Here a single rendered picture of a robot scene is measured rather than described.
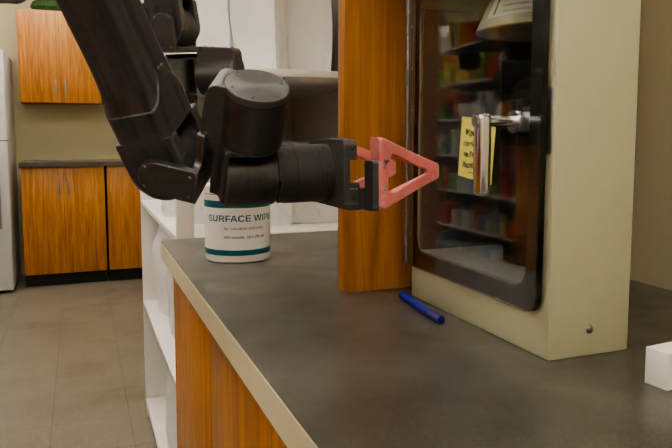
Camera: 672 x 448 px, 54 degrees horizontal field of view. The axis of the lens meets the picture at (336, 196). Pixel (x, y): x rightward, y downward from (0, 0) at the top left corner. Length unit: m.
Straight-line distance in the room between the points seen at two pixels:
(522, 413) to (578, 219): 0.23
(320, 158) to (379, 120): 0.41
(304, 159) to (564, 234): 0.30
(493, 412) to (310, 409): 0.16
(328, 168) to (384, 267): 0.45
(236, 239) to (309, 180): 0.67
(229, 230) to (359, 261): 0.33
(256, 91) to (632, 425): 0.43
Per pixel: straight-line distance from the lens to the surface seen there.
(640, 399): 0.71
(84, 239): 5.64
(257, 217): 1.29
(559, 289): 0.77
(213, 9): 2.03
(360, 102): 1.03
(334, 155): 0.64
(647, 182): 1.24
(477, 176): 0.74
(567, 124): 0.75
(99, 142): 6.13
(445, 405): 0.64
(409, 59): 1.00
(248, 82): 0.59
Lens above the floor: 1.19
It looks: 5 degrees down
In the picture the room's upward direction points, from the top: straight up
